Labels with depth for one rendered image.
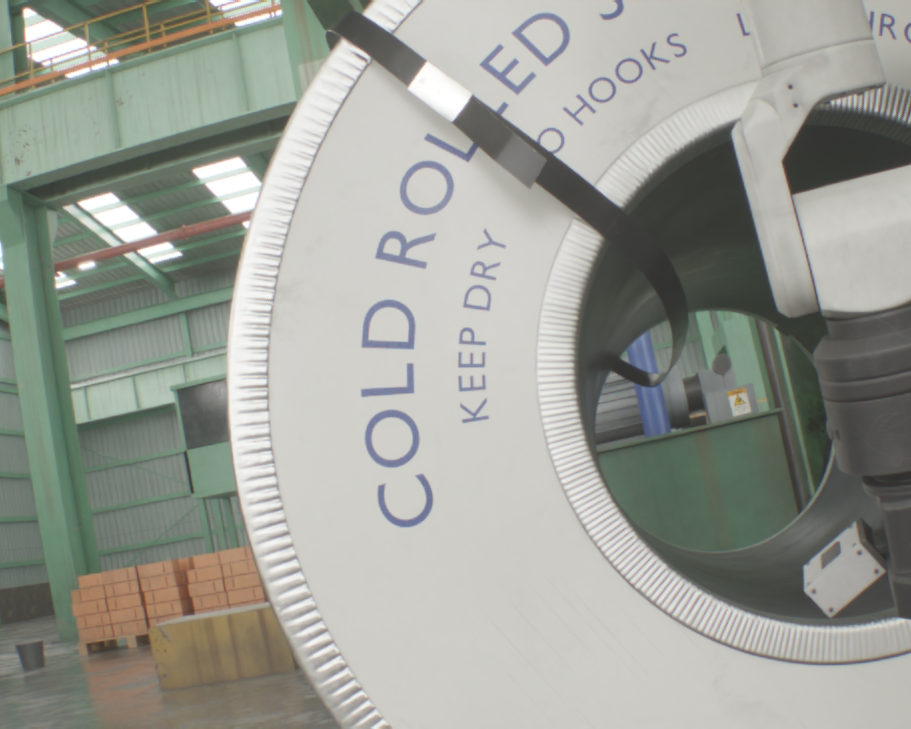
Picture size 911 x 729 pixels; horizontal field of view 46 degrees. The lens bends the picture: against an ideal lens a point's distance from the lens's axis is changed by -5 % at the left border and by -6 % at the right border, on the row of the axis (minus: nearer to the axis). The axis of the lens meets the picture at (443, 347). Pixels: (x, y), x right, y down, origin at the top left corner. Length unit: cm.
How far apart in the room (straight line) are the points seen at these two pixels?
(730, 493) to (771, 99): 303
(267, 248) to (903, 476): 72
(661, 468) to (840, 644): 250
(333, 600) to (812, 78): 72
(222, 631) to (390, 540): 605
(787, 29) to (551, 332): 55
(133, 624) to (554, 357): 1166
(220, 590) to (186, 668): 508
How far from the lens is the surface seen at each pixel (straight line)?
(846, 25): 61
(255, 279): 115
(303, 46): 637
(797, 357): 287
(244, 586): 1219
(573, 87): 115
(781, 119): 60
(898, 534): 62
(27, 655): 1203
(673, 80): 115
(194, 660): 722
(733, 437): 359
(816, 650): 111
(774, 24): 61
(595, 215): 110
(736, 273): 201
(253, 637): 707
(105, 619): 1277
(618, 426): 380
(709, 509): 358
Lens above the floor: 70
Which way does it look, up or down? 9 degrees up
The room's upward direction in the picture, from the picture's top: 12 degrees counter-clockwise
